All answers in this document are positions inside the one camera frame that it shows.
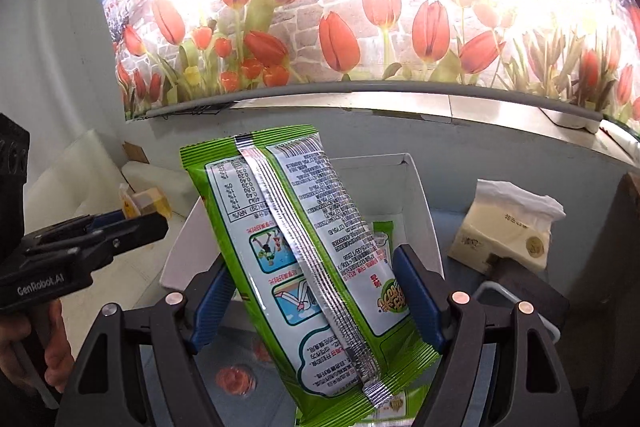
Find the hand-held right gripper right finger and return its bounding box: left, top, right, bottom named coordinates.
left=392, top=244, right=591, bottom=427

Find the yellow soft tissue pack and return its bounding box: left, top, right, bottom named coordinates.
left=446, top=178, right=567, bottom=275

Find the yellow packet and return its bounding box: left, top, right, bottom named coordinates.
left=117, top=183, right=172, bottom=221

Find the brown cardboard piece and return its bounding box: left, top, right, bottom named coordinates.
left=122, top=141, right=152, bottom=164

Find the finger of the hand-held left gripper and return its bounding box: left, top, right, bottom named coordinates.
left=75, top=213, right=169, bottom=260
left=22, top=208, right=136, bottom=258

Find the white cardboard box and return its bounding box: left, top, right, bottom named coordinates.
left=160, top=152, right=446, bottom=293

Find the black speaker white trim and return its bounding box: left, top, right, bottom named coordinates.
left=472, top=253, right=571, bottom=343

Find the tulip wall poster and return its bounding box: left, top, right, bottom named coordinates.
left=92, top=0, right=640, bottom=124

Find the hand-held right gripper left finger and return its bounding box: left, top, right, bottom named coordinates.
left=60, top=252, right=241, bottom=427

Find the green white snack packet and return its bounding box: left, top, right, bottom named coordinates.
left=180, top=124, right=442, bottom=425

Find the white leather sofa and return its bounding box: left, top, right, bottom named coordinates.
left=22, top=129, right=201, bottom=308

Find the person's left hand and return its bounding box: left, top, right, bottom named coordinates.
left=0, top=298, right=76, bottom=408

